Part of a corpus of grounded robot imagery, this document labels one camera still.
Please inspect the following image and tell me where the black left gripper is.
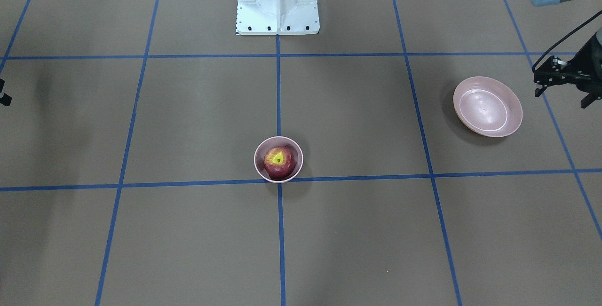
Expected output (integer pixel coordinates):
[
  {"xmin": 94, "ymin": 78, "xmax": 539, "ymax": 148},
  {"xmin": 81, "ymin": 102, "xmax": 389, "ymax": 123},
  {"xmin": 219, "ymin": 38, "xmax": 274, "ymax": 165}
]
[{"xmin": 576, "ymin": 33, "xmax": 602, "ymax": 109}]

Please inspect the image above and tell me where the pink bowl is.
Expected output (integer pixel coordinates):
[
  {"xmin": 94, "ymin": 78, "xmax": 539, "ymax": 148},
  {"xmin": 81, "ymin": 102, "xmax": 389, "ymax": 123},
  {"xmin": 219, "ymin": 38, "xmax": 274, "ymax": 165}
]
[{"xmin": 254, "ymin": 136, "xmax": 304, "ymax": 184}]

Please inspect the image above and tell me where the red yellow apple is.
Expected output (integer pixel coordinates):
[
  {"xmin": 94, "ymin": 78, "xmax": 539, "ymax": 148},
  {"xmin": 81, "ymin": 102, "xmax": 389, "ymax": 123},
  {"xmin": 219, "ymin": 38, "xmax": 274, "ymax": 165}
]
[{"xmin": 263, "ymin": 147, "xmax": 295, "ymax": 180}]

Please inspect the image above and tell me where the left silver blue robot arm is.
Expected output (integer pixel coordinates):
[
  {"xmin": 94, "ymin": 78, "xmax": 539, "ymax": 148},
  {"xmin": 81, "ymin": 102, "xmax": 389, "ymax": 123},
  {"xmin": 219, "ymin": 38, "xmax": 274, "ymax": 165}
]
[{"xmin": 531, "ymin": 0, "xmax": 602, "ymax": 109}]

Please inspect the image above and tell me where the pink plate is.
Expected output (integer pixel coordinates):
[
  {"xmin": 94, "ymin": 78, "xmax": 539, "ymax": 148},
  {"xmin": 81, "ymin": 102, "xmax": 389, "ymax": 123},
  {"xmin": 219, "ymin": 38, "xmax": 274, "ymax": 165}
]
[{"xmin": 453, "ymin": 76, "xmax": 524, "ymax": 138}]

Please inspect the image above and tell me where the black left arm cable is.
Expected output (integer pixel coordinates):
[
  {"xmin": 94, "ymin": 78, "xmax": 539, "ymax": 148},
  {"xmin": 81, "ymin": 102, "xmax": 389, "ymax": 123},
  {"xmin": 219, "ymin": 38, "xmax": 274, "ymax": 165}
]
[{"xmin": 531, "ymin": 10, "xmax": 602, "ymax": 69}]

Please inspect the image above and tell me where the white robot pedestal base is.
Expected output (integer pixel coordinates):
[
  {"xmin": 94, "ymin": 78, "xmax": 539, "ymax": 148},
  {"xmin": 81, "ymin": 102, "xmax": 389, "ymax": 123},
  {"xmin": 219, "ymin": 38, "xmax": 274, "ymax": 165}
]
[{"xmin": 235, "ymin": 0, "xmax": 320, "ymax": 36}]

